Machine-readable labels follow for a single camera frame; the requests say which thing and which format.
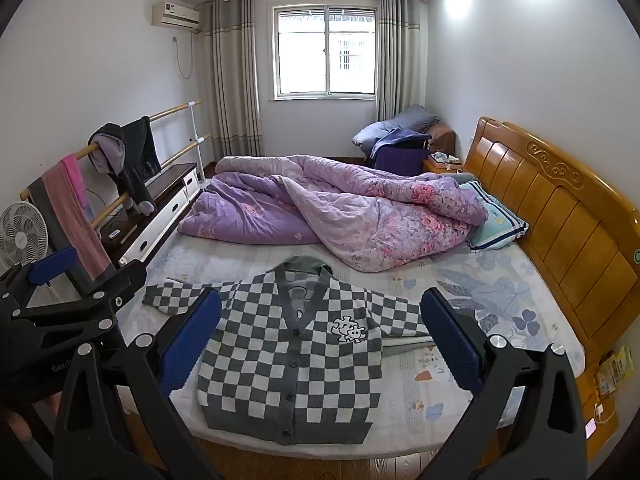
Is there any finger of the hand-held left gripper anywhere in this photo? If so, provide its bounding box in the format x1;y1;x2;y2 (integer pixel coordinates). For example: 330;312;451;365
0;246;77;311
10;262;148;331

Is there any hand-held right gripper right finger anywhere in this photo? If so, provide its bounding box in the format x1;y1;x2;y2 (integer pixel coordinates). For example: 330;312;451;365
415;287;588;480

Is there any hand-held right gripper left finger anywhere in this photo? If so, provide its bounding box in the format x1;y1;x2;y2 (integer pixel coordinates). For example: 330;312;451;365
52;287;223;480

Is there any grey white checkered cardigan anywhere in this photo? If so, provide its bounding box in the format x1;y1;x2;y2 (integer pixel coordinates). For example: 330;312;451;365
142;255;433;446

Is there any white standing fan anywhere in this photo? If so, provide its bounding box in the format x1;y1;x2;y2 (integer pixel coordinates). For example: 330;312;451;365
0;201;49;271

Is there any dusty pink towel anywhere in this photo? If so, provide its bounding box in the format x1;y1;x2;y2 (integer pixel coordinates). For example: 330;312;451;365
42;160;113;281

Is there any white garment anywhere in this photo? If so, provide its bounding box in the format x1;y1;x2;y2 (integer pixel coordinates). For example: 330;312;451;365
117;232;586;448

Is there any bright pink cloth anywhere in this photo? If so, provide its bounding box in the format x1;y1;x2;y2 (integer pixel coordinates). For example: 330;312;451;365
61;154;93;221

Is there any dark top white drawer cabinet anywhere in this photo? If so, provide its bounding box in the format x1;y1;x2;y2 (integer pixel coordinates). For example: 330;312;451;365
100;162;203;268

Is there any blue striped pillow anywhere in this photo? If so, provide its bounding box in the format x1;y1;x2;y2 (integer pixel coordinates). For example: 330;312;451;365
457;180;530;252

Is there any black jacket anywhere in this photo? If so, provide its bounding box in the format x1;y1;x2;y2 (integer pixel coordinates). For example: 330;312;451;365
89;116;162;216

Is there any wooden bed headboard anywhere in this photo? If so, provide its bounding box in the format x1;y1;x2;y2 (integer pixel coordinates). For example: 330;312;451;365
462;116;640;341

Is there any yellow packet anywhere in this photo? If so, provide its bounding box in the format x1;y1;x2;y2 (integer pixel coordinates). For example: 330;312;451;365
595;345;635;401

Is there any wooden nightstand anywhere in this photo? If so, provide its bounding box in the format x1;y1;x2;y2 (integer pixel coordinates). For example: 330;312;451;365
422;152;466;176

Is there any purple floral quilt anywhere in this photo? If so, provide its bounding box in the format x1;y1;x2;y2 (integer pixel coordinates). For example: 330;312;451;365
177;155;488;273

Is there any dark purple blanket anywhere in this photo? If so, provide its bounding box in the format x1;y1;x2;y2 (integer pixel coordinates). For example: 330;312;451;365
372;129;431;173

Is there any brown chair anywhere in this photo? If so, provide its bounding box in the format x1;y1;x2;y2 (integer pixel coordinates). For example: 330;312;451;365
427;122;458;161

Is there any grey blue pillow pile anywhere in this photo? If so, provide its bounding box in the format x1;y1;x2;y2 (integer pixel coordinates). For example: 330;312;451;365
352;105;441;148

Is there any beige grey curtain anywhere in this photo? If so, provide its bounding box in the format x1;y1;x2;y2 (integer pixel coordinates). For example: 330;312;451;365
200;0;263;161
376;0;428;121

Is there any white air conditioner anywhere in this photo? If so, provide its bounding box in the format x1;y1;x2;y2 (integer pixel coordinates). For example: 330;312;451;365
151;2;202;35

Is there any window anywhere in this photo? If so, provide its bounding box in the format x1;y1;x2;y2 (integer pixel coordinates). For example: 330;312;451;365
271;4;378;101

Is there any wooden double barre rail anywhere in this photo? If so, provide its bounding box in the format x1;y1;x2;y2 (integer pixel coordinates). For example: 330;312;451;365
20;100;213;231

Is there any air conditioner cable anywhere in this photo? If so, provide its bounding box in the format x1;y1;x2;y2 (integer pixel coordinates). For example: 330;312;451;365
172;35;196;80

